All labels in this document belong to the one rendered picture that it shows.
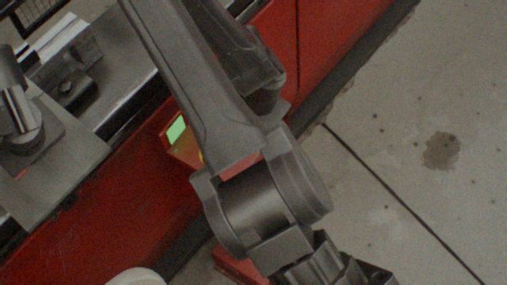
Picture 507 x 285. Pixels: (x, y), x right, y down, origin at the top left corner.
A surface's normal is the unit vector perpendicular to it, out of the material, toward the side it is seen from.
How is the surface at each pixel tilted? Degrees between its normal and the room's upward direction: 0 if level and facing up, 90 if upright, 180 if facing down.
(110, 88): 0
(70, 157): 0
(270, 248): 45
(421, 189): 0
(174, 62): 37
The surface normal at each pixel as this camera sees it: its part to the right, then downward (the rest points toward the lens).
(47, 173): -0.07, -0.49
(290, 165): -0.44, -0.38
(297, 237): -0.08, 0.26
